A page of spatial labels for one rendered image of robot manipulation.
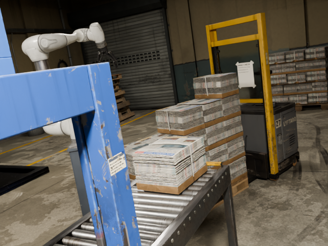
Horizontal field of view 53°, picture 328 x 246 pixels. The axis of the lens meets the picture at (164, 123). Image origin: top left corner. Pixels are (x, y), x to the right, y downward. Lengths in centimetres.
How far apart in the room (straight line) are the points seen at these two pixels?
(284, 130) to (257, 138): 31
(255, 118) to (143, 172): 234
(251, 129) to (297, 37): 531
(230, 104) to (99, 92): 281
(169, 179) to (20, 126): 133
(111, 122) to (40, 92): 20
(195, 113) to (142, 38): 768
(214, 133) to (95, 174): 258
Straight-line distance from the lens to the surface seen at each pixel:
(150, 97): 1067
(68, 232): 172
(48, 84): 64
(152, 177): 190
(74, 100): 68
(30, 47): 257
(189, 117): 302
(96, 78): 73
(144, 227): 160
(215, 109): 329
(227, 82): 344
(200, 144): 203
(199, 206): 174
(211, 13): 973
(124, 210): 81
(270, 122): 376
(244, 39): 380
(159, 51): 1031
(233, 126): 353
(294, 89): 767
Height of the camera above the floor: 154
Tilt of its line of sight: 11 degrees down
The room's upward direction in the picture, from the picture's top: 9 degrees counter-clockwise
